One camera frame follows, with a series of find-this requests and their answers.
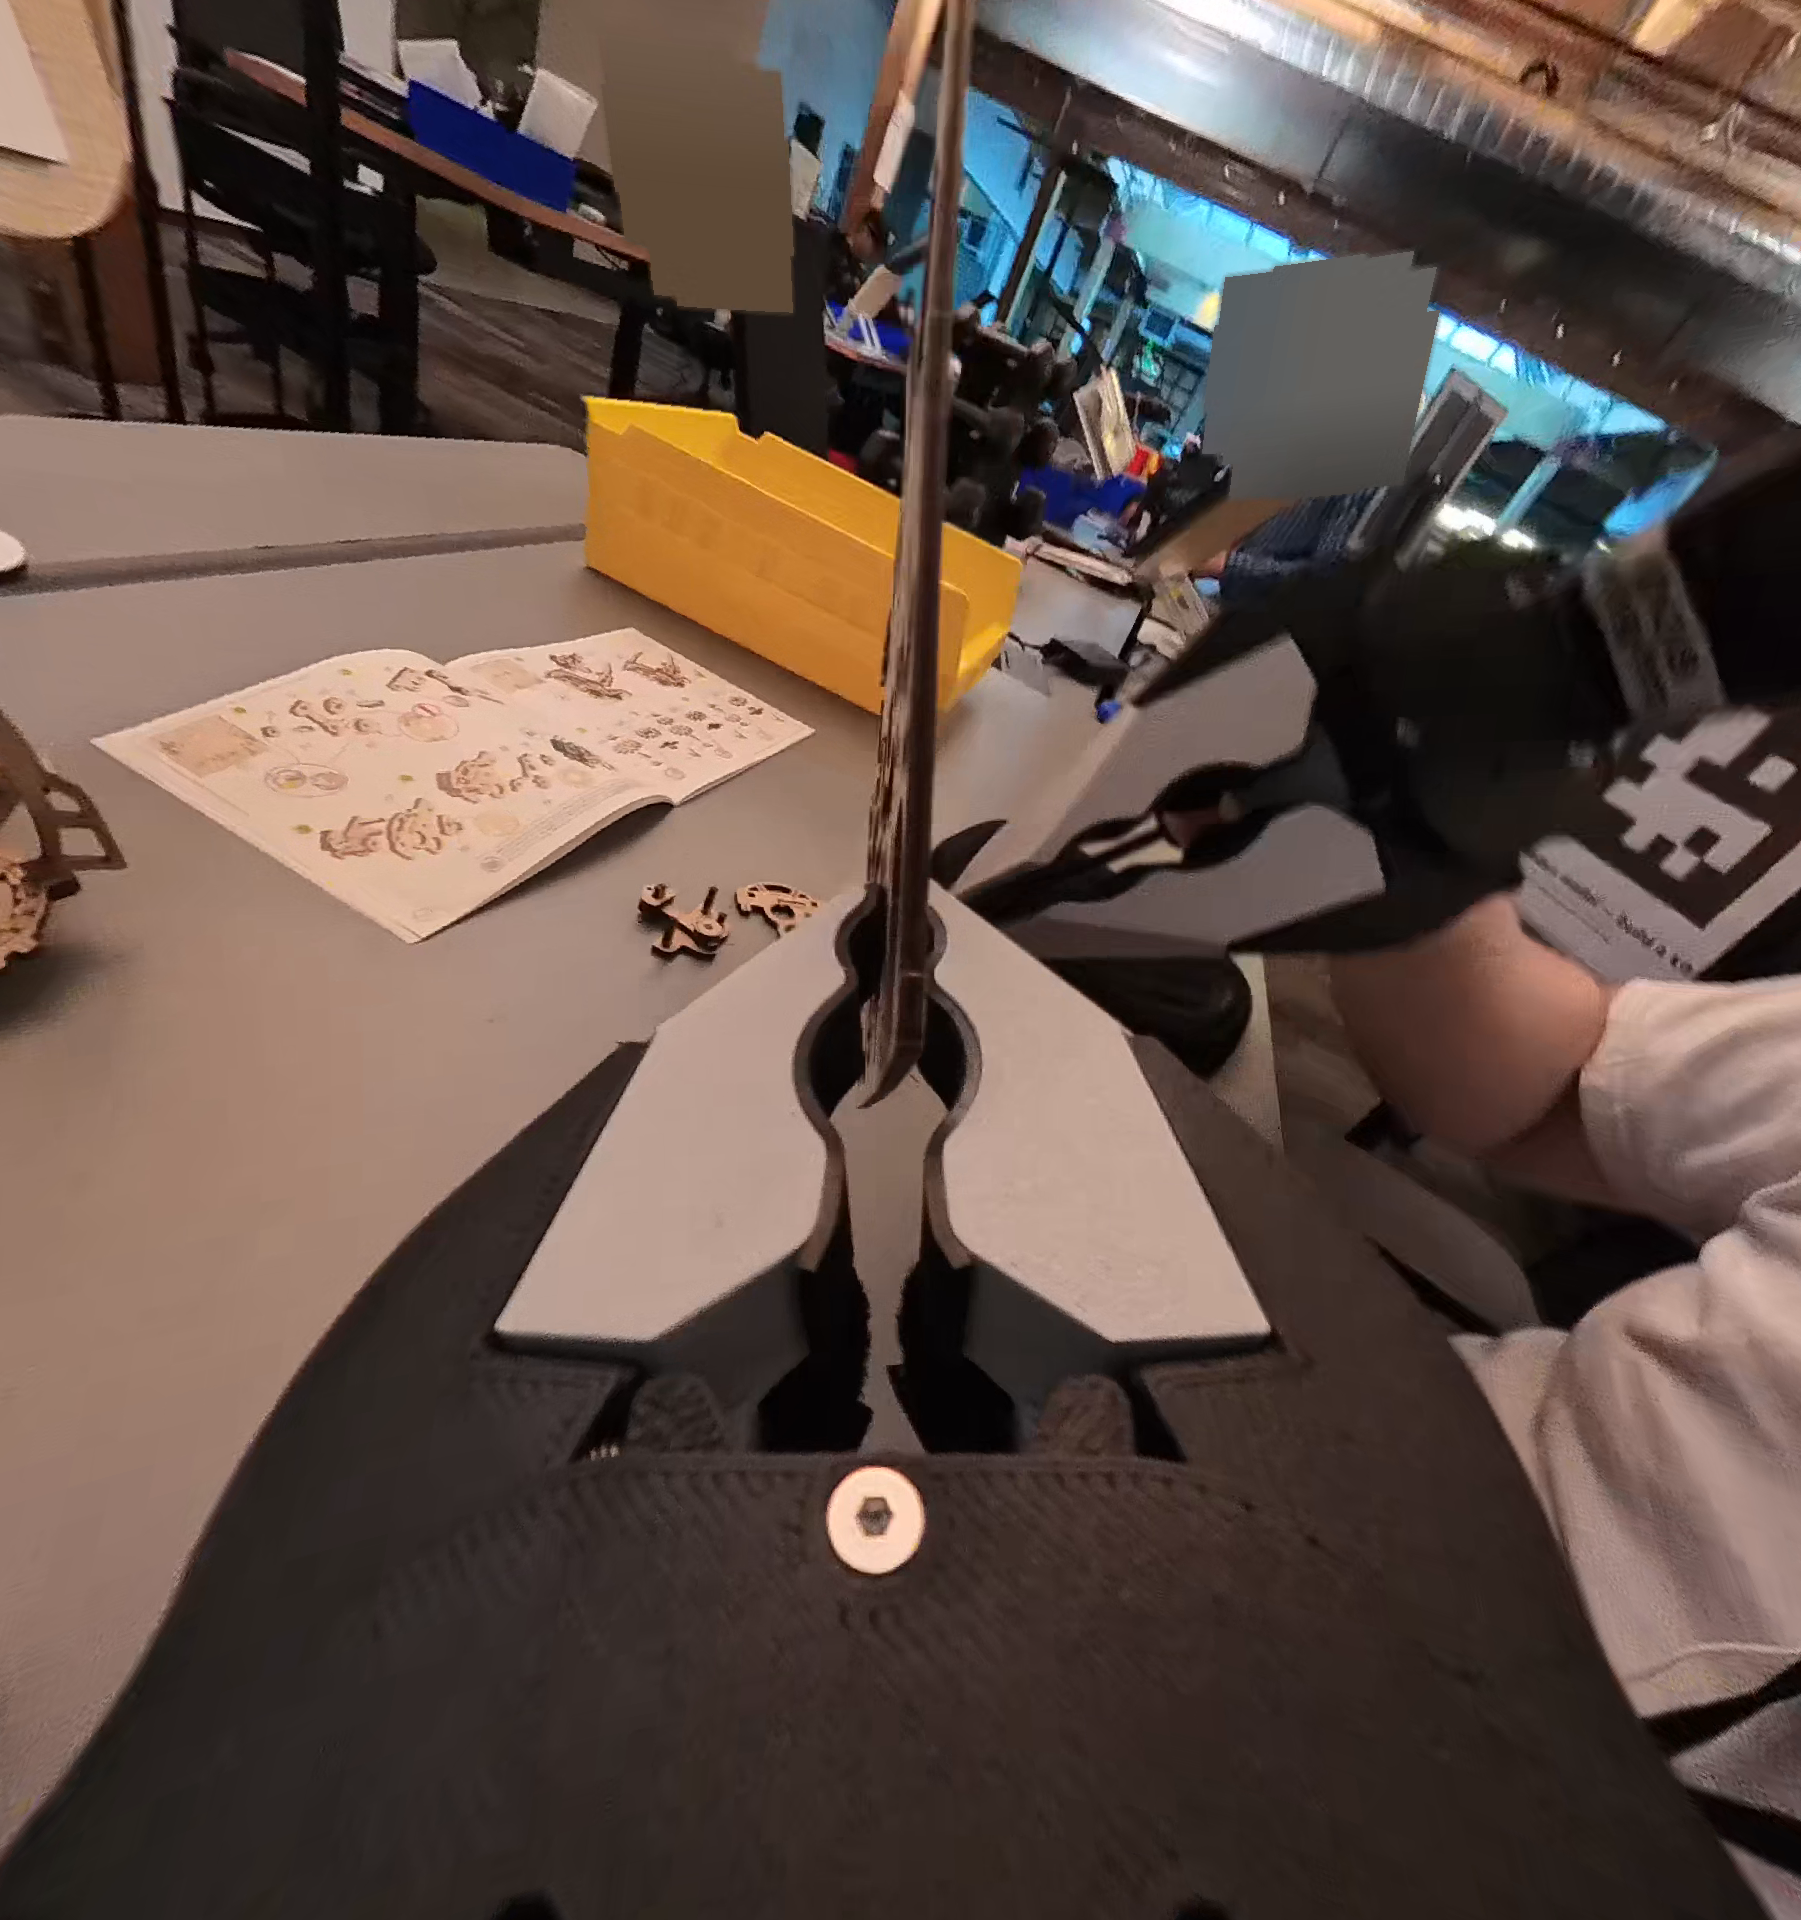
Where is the partly built wooden model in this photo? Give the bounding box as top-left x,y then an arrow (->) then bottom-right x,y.
0,653 -> 129,991

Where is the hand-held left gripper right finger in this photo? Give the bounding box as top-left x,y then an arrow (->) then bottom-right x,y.
899,881 -> 1273,1359

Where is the yellow plastic bin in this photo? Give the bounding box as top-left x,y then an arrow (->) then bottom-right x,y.
586,398 -> 1022,712

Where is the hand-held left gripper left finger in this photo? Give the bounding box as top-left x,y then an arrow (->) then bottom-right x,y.
494,885 -> 889,1367

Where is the laser-cut wooden parts sheet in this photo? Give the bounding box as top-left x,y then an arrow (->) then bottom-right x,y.
859,0 -> 981,1110

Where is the wooden-edged instruction board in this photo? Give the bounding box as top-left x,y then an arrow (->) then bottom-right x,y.
0,0 -> 138,241

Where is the person's white shirt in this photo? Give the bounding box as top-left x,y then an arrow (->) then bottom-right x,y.
1452,972 -> 1801,1920

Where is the person's right forearm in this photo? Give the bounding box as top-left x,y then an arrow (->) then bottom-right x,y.
1328,897 -> 1614,1202

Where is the blue plastic bin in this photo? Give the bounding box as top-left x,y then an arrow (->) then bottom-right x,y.
406,79 -> 582,212

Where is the open instruction booklet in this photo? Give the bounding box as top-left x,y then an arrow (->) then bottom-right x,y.
93,629 -> 814,944

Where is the brown wooden desk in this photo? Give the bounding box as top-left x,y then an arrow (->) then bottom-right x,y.
223,45 -> 654,437

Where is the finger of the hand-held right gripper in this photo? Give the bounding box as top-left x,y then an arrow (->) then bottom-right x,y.
987,791 -> 1394,953
974,629 -> 1322,887

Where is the person's right hand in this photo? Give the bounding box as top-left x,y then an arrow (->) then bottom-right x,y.
1262,547 -> 1636,959

